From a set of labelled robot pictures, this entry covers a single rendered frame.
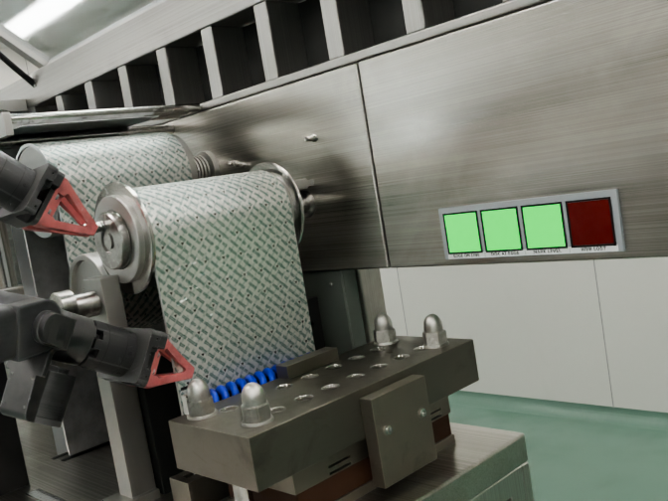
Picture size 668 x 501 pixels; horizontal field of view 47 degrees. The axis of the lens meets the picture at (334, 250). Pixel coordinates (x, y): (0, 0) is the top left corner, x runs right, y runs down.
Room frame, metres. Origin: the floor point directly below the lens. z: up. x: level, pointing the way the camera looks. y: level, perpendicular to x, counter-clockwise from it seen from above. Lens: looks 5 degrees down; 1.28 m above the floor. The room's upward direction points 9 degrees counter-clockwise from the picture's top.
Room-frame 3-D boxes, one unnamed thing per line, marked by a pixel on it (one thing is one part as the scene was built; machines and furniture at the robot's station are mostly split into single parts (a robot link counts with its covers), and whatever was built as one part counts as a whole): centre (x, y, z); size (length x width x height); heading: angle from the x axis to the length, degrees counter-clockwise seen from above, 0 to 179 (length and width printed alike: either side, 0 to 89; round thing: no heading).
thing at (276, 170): (1.17, 0.08, 1.25); 0.15 x 0.01 x 0.15; 43
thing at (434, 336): (1.05, -0.12, 1.05); 0.04 x 0.04 x 0.04
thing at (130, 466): (0.99, 0.32, 1.05); 0.06 x 0.05 x 0.31; 133
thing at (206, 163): (1.38, 0.23, 1.33); 0.07 x 0.07 x 0.07; 43
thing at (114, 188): (1.00, 0.27, 1.25); 0.15 x 0.01 x 0.15; 43
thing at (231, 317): (1.03, 0.14, 1.11); 0.23 x 0.01 x 0.18; 133
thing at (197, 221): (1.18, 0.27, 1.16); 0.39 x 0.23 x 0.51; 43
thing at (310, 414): (0.97, 0.03, 1.00); 0.40 x 0.16 x 0.06; 133
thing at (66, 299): (0.97, 0.35, 1.18); 0.04 x 0.02 x 0.04; 43
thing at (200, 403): (0.89, 0.19, 1.05); 0.04 x 0.04 x 0.04
